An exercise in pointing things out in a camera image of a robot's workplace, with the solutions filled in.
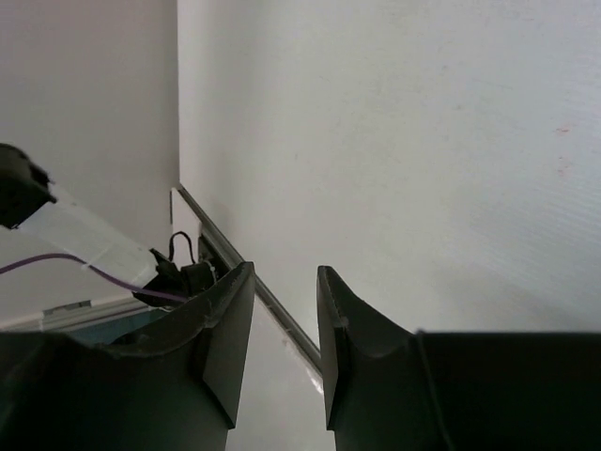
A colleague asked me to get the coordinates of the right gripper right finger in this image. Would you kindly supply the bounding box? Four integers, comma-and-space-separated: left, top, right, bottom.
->
316, 266, 600, 450

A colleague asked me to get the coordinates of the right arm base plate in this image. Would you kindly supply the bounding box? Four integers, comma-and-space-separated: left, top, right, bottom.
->
132, 231, 229, 308

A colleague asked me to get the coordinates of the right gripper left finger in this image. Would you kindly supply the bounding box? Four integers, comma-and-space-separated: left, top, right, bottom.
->
1, 262, 254, 450

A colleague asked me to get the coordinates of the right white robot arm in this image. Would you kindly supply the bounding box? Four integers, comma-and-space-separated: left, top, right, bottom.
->
1, 144, 600, 450

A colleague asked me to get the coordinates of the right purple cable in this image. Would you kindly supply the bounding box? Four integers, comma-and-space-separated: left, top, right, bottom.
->
0, 253, 189, 302

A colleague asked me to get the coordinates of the blue t shirt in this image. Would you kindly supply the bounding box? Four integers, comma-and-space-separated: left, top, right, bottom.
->
67, 310, 165, 345

